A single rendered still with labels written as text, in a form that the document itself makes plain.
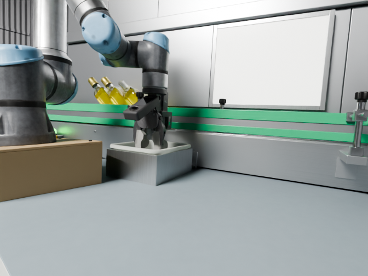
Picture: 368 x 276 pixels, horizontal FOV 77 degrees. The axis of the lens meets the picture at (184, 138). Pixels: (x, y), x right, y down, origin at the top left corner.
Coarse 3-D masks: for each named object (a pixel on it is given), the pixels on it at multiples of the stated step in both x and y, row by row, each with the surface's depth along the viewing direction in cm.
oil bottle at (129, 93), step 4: (128, 88) 100; (132, 88) 101; (124, 92) 101; (128, 92) 100; (132, 92) 99; (124, 96) 101; (128, 96) 100; (132, 96) 99; (128, 100) 100; (132, 100) 99; (136, 100) 98; (132, 104) 100
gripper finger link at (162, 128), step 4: (160, 120) 65; (160, 124) 65; (156, 128) 65; (160, 128) 65; (164, 128) 65; (160, 132) 65; (164, 132) 66; (160, 136) 65; (164, 136) 66; (160, 140) 65; (160, 144) 65
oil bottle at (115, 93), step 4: (112, 88) 104; (116, 88) 104; (120, 88) 107; (108, 92) 105; (112, 92) 104; (116, 92) 103; (120, 92) 104; (108, 96) 105; (112, 96) 104; (116, 96) 103; (120, 96) 102; (112, 100) 104; (116, 100) 103; (120, 100) 102; (124, 100) 101; (116, 104) 103; (120, 104) 102; (124, 104) 101; (128, 104) 101
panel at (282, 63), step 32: (224, 32) 95; (256, 32) 90; (288, 32) 85; (320, 32) 81; (224, 64) 96; (256, 64) 90; (288, 64) 86; (320, 64) 81; (224, 96) 97; (256, 96) 91; (288, 96) 86; (320, 96) 82
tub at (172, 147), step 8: (112, 144) 66; (120, 144) 70; (128, 144) 73; (152, 144) 83; (168, 144) 81; (176, 144) 80; (184, 144) 78; (136, 152) 62; (144, 152) 61; (152, 152) 59; (160, 152) 60; (168, 152) 65
